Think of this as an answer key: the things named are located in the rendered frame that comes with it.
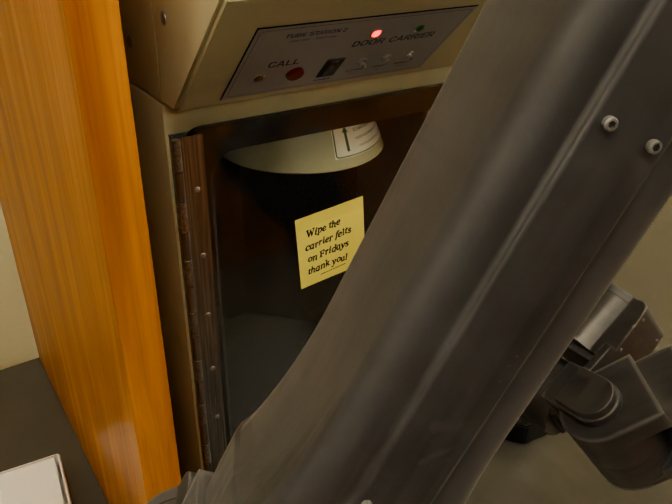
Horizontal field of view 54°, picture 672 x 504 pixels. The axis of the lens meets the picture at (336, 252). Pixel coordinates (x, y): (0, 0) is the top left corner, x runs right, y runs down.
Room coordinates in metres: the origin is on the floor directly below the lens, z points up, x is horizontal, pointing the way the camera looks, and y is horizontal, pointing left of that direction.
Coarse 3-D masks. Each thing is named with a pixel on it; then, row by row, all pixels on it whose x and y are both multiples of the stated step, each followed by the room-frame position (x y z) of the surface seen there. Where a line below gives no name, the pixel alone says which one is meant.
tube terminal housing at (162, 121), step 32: (128, 0) 0.52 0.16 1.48; (128, 32) 0.53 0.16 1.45; (128, 64) 0.53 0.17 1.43; (160, 96) 0.48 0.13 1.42; (288, 96) 0.54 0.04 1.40; (320, 96) 0.56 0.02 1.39; (352, 96) 0.58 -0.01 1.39; (160, 128) 0.49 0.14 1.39; (192, 128) 0.49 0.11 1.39; (160, 160) 0.49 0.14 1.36; (160, 192) 0.50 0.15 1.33; (160, 224) 0.51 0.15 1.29; (160, 256) 0.52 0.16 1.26; (160, 288) 0.53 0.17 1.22; (160, 320) 0.54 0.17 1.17; (192, 384) 0.48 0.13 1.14; (192, 416) 0.49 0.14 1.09; (192, 448) 0.50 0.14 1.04
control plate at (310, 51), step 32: (256, 32) 0.43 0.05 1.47; (288, 32) 0.44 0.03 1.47; (320, 32) 0.46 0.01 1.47; (352, 32) 0.48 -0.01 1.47; (384, 32) 0.50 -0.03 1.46; (416, 32) 0.52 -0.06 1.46; (448, 32) 0.55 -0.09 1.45; (256, 64) 0.46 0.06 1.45; (288, 64) 0.48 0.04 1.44; (320, 64) 0.50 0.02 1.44; (352, 64) 0.52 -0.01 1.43; (384, 64) 0.55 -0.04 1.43; (416, 64) 0.57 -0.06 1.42; (224, 96) 0.47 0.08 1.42
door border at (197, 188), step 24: (192, 144) 0.48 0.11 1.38; (192, 168) 0.48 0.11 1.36; (192, 192) 0.48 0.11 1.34; (192, 216) 0.48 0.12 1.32; (192, 240) 0.48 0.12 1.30; (192, 264) 0.48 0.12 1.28; (192, 288) 0.47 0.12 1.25; (192, 312) 0.47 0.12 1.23; (216, 312) 0.49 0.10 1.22; (216, 336) 0.49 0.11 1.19; (216, 360) 0.48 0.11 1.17; (216, 384) 0.48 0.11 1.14; (216, 408) 0.48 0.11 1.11; (216, 432) 0.48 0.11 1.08; (216, 456) 0.48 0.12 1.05
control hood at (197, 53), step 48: (192, 0) 0.42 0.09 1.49; (240, 0) 0.40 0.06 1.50; (288, 0) 0.42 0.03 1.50; (336, 0) 0.44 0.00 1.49; (384, 0) 0.47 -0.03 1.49; (432, 0) 0.50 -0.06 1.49; (480, 0) 0.53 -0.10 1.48; (192, 48) 0.43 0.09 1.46; (240, 48) 0.43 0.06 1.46; (192, 96) 0.45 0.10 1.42
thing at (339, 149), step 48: (384, 96) 0.59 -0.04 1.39; (432, 96) 0.62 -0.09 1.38; (240, 144) 0.51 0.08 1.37; (288, 144) 0.53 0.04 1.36; (336, 144) 0.56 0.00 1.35; (384, 144) 0.59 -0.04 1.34; (240, 192) 0.50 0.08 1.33; (288, 192) 0.53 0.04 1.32; (336, 192) 0.56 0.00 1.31; (384, 192) 0.59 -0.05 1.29; (240, 240) 0.50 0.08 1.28; (288, 240) 0.53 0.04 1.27; (240, 288) 0.50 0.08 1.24; (288, 288) 0.53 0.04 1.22; (336, 288) 0.56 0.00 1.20; (240, 336) 0.50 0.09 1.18; (288, 336) 0.53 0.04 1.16; (240, 384) 0.50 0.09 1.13
